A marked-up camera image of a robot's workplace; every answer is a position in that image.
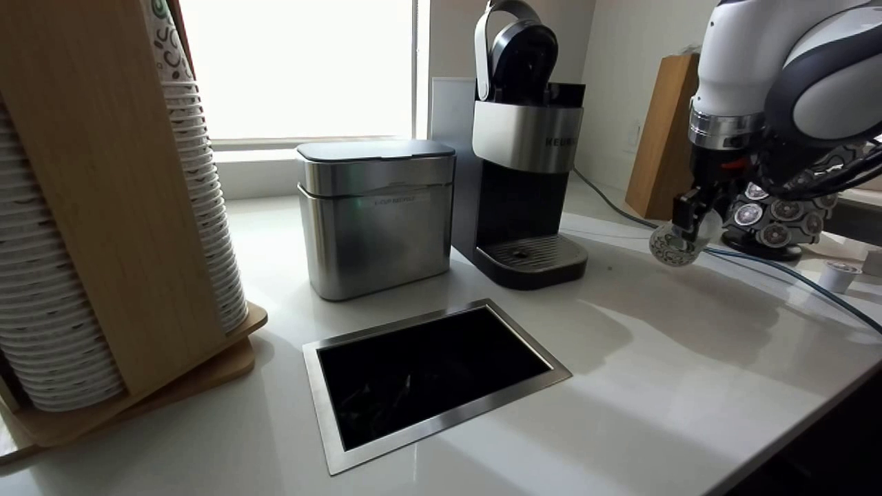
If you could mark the wooden block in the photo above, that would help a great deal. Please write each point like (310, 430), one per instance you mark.
(661, 138)

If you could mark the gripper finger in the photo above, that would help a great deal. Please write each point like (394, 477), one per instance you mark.
(687, 213)
(723, 198)

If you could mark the stack of printed paper cups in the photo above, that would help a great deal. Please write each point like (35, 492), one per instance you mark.
(207, 207)

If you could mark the coffee machine lever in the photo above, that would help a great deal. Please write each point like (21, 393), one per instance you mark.
(482, 48)

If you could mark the coffee pod carousel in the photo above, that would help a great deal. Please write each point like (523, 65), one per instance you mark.
(775, 220)

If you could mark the stainless steel countertop bin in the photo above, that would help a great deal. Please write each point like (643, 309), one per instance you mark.
(375, 227)

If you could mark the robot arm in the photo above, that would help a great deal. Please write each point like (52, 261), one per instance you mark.
(744, 62)

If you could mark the window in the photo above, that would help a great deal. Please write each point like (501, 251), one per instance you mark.
(296, 69)

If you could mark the black and silver coffee machine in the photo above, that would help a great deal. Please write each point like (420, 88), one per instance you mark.
(517, 193)

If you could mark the white coffee pod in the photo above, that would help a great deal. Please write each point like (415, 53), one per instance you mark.
(838, 275)

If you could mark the stack of white paper cups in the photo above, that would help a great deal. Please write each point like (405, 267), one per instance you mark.
(48, 296)

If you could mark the printed paper coffee cup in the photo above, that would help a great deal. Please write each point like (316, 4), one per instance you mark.
(672, 249)

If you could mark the grey bin lid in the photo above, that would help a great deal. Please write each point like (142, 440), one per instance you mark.
(375, 149)

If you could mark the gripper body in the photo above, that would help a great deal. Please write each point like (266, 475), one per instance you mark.
(713, 169)

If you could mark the steel framed trash chute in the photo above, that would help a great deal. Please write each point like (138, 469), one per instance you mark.
(427, 379)

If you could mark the wooden cup holder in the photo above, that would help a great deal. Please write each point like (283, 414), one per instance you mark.
(103, 179)

